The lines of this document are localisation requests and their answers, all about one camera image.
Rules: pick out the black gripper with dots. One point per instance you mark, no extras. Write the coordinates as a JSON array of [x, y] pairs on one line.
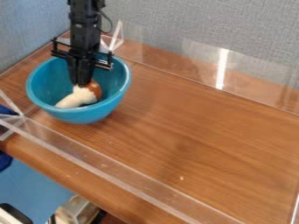
[[78, 49]]

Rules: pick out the blue bowl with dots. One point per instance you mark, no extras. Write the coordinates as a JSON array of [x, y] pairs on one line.
[[48, 85]]

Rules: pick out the toy mushroom brown cap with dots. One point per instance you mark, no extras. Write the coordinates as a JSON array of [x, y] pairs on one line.
[[81, 96]]

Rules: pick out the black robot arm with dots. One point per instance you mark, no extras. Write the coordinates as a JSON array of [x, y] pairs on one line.
[[85, 12]]

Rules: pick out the clear acrylic front barrier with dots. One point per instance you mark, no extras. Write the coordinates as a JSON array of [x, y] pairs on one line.
[[132, 181]]

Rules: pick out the clear acrylic barrier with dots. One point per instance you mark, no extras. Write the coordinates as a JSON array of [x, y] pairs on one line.
[[256, 79], [132, 181]]

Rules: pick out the blue object at left edge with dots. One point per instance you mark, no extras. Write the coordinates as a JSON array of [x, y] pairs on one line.
[[5, 159]]

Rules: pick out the clear acrylic back barrier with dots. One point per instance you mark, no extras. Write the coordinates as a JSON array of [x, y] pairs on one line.
[[256, 79]]

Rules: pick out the metallic box under table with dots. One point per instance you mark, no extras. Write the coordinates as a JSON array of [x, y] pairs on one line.
[[76, 211]]

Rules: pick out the black device bottom left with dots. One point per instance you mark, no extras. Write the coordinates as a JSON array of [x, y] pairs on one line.
[[12, 216]]

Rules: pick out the clear acrylic corner bracket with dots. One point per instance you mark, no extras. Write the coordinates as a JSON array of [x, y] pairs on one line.
[[109, 43]]

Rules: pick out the clear acrylic left bracket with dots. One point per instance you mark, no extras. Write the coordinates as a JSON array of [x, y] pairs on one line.
[[13, 122]]

